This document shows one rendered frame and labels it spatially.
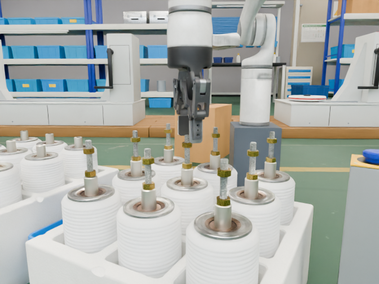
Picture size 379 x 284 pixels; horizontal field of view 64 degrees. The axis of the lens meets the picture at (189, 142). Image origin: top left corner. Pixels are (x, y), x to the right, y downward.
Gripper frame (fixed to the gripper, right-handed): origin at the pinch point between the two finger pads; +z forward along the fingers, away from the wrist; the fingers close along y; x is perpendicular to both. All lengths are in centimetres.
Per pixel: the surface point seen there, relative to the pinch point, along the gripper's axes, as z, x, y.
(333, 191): 36, 74, -43
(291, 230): 16.7, 15.8, 9.2
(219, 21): -115, 229, -541
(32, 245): 16.9, -26.3, 1.2
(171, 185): 9.4, -3.6, 0.8
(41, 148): 7.8, -28.6, -29.1
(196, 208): 12.3, -0.3, 4.9
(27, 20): -96, -110, -521
